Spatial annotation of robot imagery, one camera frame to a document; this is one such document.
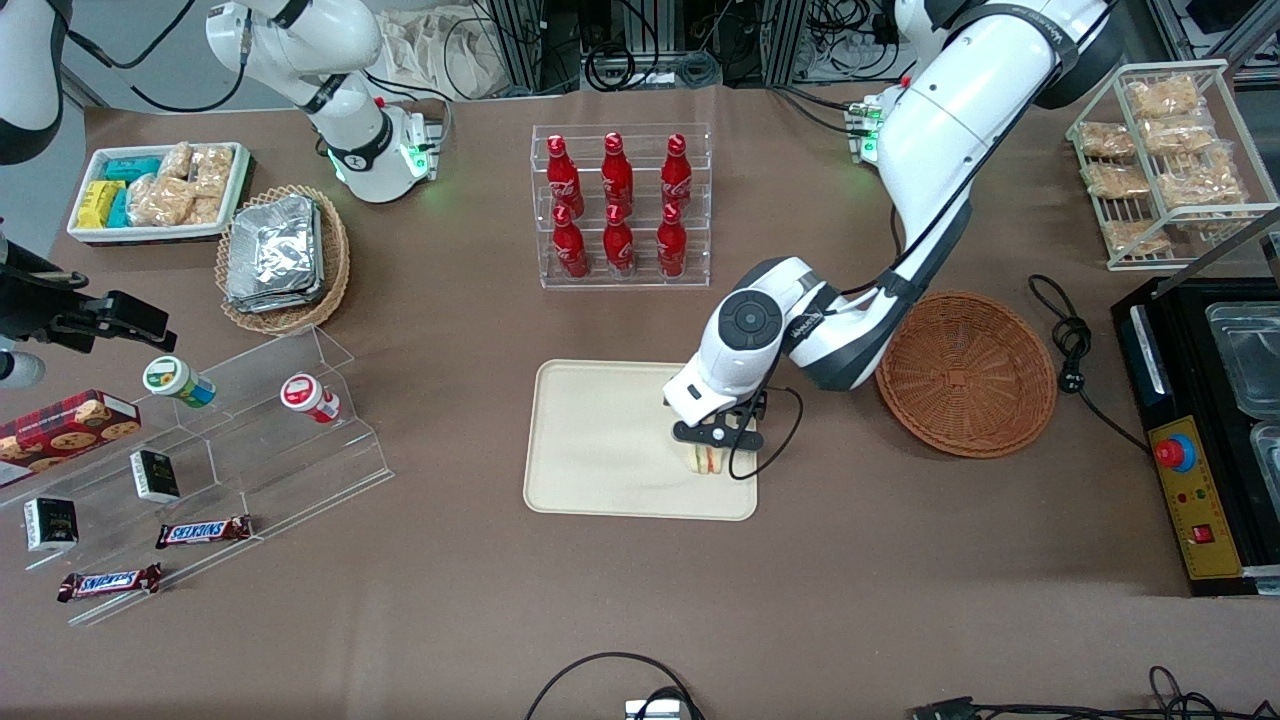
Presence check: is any black looped cable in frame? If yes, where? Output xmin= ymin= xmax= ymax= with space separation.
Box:
xmin=525 ymin=652 xmax=706 ymax=720

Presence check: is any grey coiled cable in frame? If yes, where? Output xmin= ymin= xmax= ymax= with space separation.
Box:
xmin=675 ymin=50 xmax=723 ymax=89

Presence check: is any white rectangular snack tray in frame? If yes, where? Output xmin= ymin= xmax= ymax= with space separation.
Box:
xmin=66 ymin=142 xmax=251 ymax=246

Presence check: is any black coiled cable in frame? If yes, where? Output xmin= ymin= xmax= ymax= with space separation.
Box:
xmin=583 ymin=40 xmax=637 ymax=93

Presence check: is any yellow snack pack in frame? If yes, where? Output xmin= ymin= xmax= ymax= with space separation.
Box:
xmin=77 ymin=180 xmax=126 ymax=229

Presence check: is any clear acrylic bottle rack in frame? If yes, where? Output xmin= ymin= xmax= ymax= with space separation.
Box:
xmin=531 ymin=123 xmax=712 ymax=290

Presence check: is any clear acrylic stepped display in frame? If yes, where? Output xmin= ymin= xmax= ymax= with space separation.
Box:
xmin=0 ymin=325 xmax=394 ymax=628

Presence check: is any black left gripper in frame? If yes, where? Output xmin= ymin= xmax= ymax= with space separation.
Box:
xmin=671 ymin=400 xmax=765 ymax=453

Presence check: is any large clear plastic container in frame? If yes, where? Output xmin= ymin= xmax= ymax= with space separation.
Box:
xmin=1205 ymin=302 xmax=1280 ymax=419

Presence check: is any white cloth bag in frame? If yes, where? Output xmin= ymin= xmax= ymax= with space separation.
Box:
xmin=380 ymin=10 xmax=501 ymax=101

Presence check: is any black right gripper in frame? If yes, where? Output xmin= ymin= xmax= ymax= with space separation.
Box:
xmin=0 ymin=238 xmax=178 ymax=353

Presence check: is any black cable with connector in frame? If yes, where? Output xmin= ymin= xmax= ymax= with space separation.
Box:
xmin=908 ymin=665 xmax=1280 ymax=720

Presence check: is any red cookie box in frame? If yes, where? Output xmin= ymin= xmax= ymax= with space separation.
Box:
xmin=0 ymin=389 xmax=142 ymax=489

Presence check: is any grey metal bar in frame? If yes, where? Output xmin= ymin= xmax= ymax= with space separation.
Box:
xmin=1180 ymin=205 xmax=1280 ymax=273

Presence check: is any black power cable with plug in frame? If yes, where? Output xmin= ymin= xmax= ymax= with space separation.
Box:
xmin=1028 ymin=273 xmax=1151 ymax=453

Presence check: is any round brown wicker basket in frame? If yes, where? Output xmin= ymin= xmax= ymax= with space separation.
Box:
xmin=875 ymin=291 xmax=1059 ymax=459

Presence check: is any white wire rack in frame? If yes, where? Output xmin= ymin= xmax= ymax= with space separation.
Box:
xmin=1065 ymin=60 xmax=1280 ymax=273

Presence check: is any bagged bread snack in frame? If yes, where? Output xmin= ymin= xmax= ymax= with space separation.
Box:
xmin=1127 ymin=77 xmax=1201 ymax=119
xmin=1103 ymin=220 xmax=1171 ymax=256
xmin=1158 ymin=150 xmax=1246 ymax=209
xmin=1140 ymin=118 xmax=1216 ymax=156
xmin=1078 ymin=122 xmax=1136 ymax=159
xmin=1082 ymin=163 xmax=1151 ymax=199

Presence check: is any beige plastic tray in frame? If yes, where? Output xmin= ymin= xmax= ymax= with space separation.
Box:
xmin=523 ymin=359 xmax=759 ymax=522

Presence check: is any silver foil packet stack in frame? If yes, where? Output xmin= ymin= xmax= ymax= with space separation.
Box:
xmin=225 ymin=195 xmax=326 ymax=314

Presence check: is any black machine with yellow panel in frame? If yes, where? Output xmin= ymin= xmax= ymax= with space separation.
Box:
xmin=1112 ymin=275 xmax=1280 ymax=598

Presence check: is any red lid yogurt cup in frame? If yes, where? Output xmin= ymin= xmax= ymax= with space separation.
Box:
xmin=280 ymin=373 xmax=342 ymax=424

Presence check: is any small clear plastic container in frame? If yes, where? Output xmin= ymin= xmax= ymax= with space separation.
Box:
xmin=1250 ymin=422 xmax=1280 ymax=491

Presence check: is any oval light wicker basket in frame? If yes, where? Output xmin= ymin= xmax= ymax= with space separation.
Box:
xmin=215 ymin=185 xmax=351 ymax=336

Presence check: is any brown chocolate bar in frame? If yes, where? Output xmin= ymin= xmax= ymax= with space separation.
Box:
xmin=155 ymin=515 xmax=253 ymax=550
xmin=57 ymin=563 xmax=163 ymax=603

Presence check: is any small black box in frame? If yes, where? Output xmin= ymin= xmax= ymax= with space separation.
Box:
xmin=130 ymin=450 xmax=182 ymax=504
xmin=23 ymin=496 xmax=79 ymax=553

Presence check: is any red cola bottle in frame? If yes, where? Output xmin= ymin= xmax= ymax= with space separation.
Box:
xmin=601 ymin=131 xmax=634 ymax=213
xmin=603 ymin=205 xmax=636 ymax=277
xmin=661 ymin=133 xmax=693 ymax=211
xmin=545 ymin=135 xmax=584 ymax=216
xmin=552 ymin=205 xmax=589 ymax=279
xmin=656 ymin=203 xmax=688 ymax=278

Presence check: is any green lid yogurt cup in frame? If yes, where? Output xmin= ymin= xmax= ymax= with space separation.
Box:
xmin=142 ymin=355 xmax=217 ymax=409

